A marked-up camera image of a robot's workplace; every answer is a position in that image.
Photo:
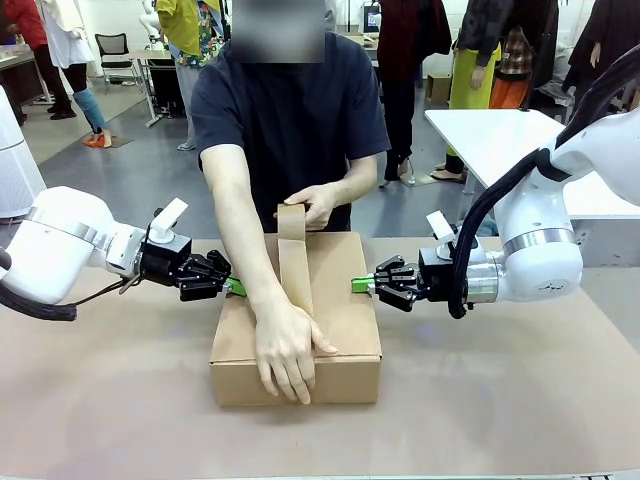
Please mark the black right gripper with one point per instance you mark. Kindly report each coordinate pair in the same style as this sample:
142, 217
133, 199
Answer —
435, 275

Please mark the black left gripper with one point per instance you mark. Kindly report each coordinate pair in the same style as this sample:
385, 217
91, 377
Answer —
167, 260

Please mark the brown cardboard box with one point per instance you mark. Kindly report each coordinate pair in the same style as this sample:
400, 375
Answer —
350, 320

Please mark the brown packing tape roll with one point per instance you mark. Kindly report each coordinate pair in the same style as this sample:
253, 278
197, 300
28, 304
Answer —
295, 270

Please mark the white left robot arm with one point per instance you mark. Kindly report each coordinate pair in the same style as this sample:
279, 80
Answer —
60, 240

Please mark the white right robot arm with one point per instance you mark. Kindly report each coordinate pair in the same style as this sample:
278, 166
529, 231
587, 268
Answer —
540, 240

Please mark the person's right forearm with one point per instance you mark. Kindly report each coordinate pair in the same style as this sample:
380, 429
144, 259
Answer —
255, 265

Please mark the person's left forearm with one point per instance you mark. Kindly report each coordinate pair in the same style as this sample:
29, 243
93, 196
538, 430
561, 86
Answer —
355, 190

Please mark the person's right hand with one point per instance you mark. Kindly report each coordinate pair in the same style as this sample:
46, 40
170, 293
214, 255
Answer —
285, 350

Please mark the person's left hand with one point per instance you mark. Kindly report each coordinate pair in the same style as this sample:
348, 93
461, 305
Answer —
322, 202

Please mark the teal cloth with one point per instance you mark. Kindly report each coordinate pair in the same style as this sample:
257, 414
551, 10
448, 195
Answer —
492, 229

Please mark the white rounded table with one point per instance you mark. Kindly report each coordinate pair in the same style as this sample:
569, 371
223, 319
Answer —
490, 140

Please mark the person in navy t-shirt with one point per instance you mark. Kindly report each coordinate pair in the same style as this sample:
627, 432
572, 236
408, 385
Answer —
290, 125

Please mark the orange shoe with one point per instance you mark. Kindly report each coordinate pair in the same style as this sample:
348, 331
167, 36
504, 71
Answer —
97, 141

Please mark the small cardboard box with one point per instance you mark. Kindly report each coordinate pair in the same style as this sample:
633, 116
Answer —
439, 89

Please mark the mannequin in yellow skirt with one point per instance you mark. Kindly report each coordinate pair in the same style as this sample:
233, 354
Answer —
470, 75

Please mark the mannequin in orange trousers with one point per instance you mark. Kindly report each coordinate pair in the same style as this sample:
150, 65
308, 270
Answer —
510, 90

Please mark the white cylindrical air purifier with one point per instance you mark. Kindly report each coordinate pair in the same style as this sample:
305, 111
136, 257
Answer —
15, 165

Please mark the wooden top desk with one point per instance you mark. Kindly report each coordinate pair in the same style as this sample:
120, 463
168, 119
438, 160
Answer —
145, 54

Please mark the black mesh office chair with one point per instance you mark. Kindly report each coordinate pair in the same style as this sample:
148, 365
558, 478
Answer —
112, 47

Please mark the small screen device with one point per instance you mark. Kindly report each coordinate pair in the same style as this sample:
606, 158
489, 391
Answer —
374, 17

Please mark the mannequin in white coat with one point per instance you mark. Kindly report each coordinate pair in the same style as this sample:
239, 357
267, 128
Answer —
65, 40

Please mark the wooden side desk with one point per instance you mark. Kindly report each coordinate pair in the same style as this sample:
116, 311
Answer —
17, 55

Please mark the person in red top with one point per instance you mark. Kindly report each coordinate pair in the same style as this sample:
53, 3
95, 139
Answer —
25, 20

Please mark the mannequin in black coat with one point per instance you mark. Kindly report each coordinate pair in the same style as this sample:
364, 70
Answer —
605, 30

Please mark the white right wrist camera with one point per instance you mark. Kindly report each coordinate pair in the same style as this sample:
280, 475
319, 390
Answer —
439, 225

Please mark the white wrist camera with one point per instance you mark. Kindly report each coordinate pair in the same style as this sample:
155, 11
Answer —
167, 215
439, 225

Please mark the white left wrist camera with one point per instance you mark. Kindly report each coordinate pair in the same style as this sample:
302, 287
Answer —
167, 215

